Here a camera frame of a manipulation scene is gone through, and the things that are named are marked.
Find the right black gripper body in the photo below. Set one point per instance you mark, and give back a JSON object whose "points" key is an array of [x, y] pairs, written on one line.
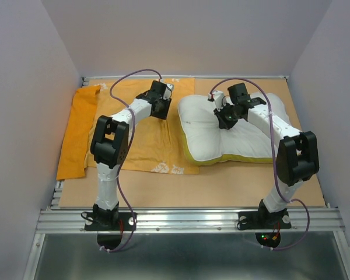
{"points": [[227, 115]]}

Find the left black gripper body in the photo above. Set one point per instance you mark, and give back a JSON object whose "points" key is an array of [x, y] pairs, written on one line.
{"points": [[163, 109]]}

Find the white pillow yellow edge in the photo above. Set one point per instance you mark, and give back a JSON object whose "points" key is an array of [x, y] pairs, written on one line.
{"points": [[206, 144]]}

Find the orange patterned pillowcase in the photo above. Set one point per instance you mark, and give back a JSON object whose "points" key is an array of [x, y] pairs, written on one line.
{"points": [[157, 145]]}

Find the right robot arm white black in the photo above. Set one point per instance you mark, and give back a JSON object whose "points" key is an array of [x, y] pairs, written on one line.
{"points": [[294, 153]]}

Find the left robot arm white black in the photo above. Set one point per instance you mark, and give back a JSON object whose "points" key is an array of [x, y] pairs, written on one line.
{"points": [[110, 146]]}

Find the metal sheet panel front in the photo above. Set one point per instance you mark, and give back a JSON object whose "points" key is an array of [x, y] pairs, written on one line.
{"points": [[189, 256]]}

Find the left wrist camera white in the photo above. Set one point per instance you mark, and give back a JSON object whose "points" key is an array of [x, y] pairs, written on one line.
{"points": [[168, 90]]}

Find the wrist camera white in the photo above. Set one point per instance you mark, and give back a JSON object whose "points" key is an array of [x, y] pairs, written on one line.
{"points": [[168, 90], [218, 97]]}

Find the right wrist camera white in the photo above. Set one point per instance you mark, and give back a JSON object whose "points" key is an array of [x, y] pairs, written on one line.
{"points": [[218, 97]]}

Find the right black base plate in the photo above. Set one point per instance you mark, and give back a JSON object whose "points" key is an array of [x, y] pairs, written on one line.
{"points": [[269, 226]]}

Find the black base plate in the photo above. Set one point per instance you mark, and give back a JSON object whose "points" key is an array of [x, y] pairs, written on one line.
{"points": [[112, 235], [269, 226]]}

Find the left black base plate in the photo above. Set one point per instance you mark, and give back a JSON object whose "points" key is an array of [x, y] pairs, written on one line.
{"points": [[112, 235]]}

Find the aluminium rail left side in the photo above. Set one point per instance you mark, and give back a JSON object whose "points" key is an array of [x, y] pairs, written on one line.
{"points": [[56, 195]]}

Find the aluminium frame rail front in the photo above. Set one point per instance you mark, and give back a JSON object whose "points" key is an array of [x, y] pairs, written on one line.
{"points": [[194, 220]]}

